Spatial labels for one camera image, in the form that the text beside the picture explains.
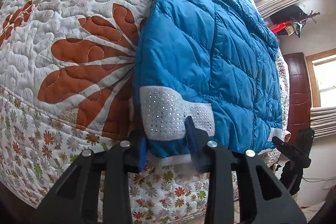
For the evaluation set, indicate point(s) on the coat rack with clothes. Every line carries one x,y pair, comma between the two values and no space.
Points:
291,20

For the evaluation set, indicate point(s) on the floral quilted bedspread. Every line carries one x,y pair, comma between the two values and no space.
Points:
67,75

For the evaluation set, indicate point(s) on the dark wooden door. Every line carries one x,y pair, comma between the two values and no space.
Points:
299,94

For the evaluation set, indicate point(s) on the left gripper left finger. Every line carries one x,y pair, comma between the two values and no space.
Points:
74,197

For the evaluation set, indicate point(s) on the blue puffer jacket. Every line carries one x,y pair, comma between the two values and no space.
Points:
213,61

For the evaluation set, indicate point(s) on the lower white curtain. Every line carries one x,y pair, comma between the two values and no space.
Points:
323,121

